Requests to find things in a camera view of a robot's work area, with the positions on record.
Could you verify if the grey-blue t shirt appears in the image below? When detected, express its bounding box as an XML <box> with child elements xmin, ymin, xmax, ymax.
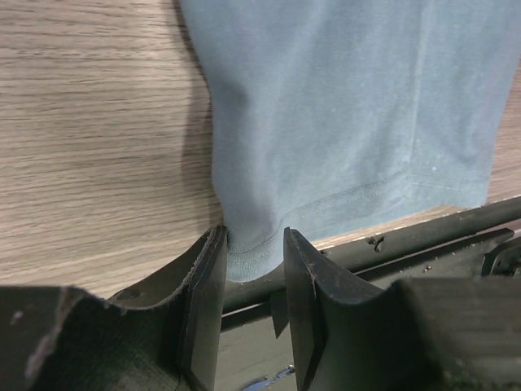
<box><xmin>180</xmin><ymin>0</ymin><xmax>520</xmax><ymax>283</ymax></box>

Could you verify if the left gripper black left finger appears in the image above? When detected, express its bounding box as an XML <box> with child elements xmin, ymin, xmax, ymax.
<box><xmin>1</xmin><ymin>226</ymin><xmax>227</xmax><ymax>390</ymax></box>

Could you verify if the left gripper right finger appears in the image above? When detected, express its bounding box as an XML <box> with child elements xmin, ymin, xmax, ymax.
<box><xmin>284</xmin><ymin>229</ymin><xmax>520</xmax><ymax>390</ymax></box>

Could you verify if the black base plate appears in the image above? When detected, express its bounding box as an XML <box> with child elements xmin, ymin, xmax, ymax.
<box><xmin>215</xmin><ymin>197</ymin><xmax>520</xmax><ymax>390</ymax></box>

